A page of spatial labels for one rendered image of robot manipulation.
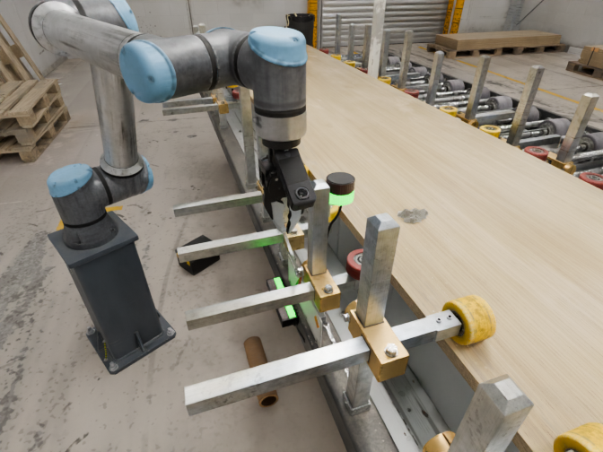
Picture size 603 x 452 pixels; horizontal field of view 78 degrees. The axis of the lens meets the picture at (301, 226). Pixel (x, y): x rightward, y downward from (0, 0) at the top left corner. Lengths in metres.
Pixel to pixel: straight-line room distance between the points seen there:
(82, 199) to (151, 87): 0.93
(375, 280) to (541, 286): 0.47
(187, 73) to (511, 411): 0.60
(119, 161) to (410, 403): 1.19
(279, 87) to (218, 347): 1.45
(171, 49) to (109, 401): 1.50
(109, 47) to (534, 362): 0.91
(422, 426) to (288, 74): 0.79
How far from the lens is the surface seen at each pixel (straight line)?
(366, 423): 0.87
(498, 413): 0.43
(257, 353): 1.73
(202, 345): 1.91
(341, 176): 0.79
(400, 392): 1.02
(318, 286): 0.86
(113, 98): 1.32
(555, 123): 2.21
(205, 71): 0.67
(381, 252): 0.55
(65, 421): 1.90
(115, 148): 1.45
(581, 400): 0.79
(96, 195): 1.53
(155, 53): 0.65
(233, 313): 0.84
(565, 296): 0.97
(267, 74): 0.63
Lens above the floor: 1.47
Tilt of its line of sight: 35 degrees down
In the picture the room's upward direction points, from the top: straight up
